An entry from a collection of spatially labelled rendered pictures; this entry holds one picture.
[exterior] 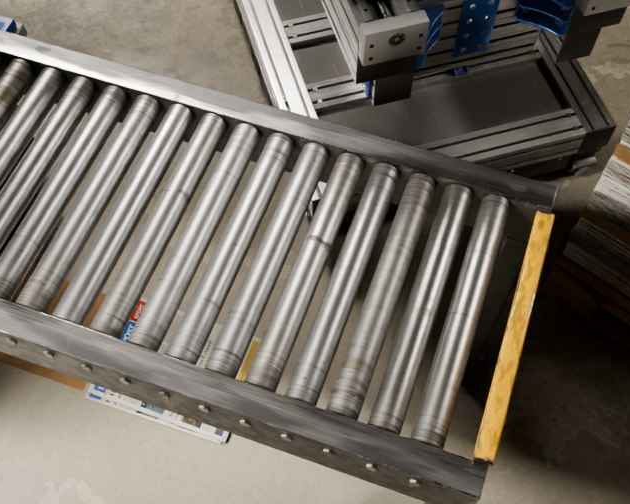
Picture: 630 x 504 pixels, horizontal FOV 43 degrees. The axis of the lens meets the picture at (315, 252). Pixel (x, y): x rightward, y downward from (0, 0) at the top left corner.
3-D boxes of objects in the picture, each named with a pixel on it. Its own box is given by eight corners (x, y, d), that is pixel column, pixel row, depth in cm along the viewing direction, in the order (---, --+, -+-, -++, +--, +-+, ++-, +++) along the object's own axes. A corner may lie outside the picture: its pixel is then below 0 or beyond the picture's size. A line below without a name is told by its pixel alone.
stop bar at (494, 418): (554, 220, 133) (558, 214, 131) (493, 469, 113) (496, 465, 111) (535, 214, 133) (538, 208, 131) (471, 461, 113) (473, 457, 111)
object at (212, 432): (267, 340, 208) (267, 338, 207) (225, 443, 195) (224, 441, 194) (137, 297, 214) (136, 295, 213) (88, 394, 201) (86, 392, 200)
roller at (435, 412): (509, 209, 140) (515, 193, 135) (437, 465, 118) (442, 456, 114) (480, 201, 140) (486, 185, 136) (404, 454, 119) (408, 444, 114)
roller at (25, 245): (135, 102, 151) (130, 84, 147) (8, 316, 130) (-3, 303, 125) (111, 95, 152) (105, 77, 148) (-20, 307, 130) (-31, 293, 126)
